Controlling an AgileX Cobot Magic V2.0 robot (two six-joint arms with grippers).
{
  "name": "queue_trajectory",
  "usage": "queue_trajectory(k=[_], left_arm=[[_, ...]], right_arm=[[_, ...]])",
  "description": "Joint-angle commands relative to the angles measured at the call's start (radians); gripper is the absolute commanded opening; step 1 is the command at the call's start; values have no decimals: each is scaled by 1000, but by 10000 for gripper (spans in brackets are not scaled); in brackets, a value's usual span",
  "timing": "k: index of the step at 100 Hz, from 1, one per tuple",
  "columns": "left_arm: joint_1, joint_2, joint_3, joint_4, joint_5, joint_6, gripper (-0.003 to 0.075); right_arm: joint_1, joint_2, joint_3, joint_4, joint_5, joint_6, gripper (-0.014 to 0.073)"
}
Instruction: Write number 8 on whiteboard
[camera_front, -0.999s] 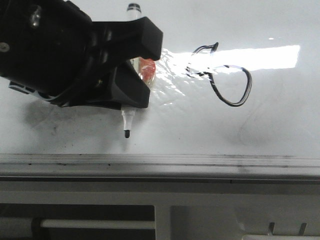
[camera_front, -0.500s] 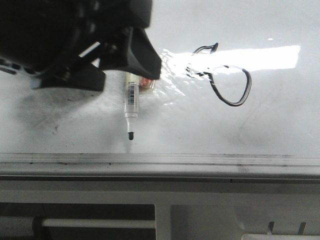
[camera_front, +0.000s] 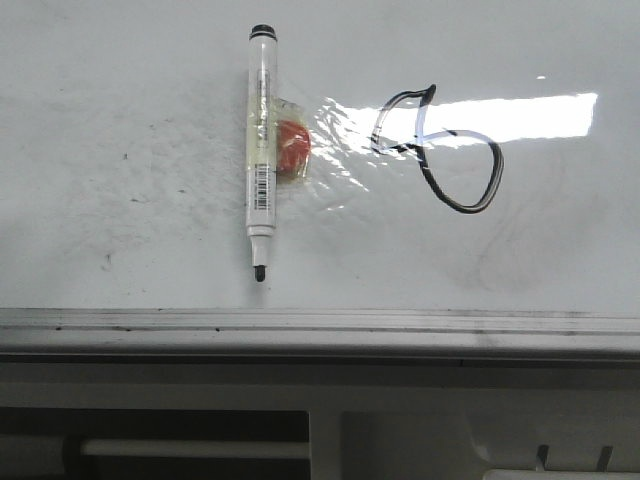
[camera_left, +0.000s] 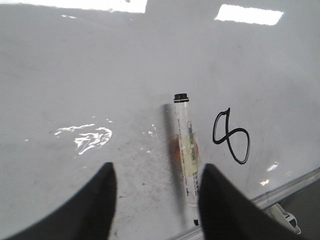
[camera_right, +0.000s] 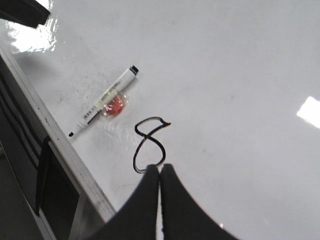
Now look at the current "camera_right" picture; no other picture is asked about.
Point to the black camera mount corner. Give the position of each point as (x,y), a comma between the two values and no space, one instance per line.
(28,13)

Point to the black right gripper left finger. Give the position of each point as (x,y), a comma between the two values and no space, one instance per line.
(137,219)

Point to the white table frame below whiteboard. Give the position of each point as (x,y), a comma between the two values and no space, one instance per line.
(55,197)

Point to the white whiteboard marker pen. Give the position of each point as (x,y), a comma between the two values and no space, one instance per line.
(107,96)

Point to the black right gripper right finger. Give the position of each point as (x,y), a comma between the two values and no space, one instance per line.
(182,217)

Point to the white whiteboard with aluminium frame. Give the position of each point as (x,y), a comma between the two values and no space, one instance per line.
(237,80)

